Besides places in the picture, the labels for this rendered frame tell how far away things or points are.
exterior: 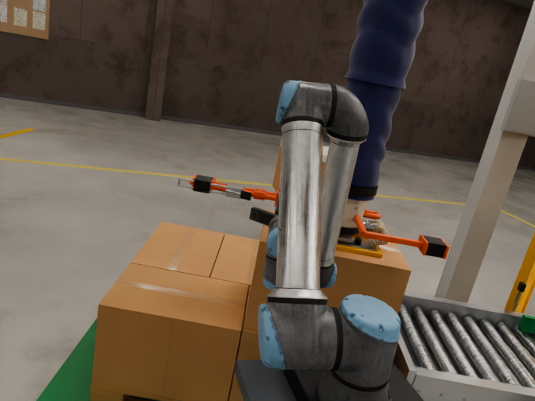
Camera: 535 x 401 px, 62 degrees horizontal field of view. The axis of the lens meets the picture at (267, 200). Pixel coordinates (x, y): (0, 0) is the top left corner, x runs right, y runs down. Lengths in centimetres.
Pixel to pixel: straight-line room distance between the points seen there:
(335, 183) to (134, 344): 116
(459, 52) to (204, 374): 1118
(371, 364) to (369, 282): 73
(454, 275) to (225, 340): 180
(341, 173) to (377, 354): 50
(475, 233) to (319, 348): 222
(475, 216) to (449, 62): 936
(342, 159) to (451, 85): 1118
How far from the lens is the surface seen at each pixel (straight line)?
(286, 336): 107
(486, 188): 310
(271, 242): 140
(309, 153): 115
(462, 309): 260
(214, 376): 207
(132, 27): 968
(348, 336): 110
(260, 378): 138
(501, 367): 231
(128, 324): 200
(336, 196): 133
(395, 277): 184
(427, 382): 193
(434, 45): 1198
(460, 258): 321
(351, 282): 182
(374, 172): 180
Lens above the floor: 161
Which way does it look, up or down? 17 degrees down
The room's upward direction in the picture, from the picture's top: 11 degrees clockwise
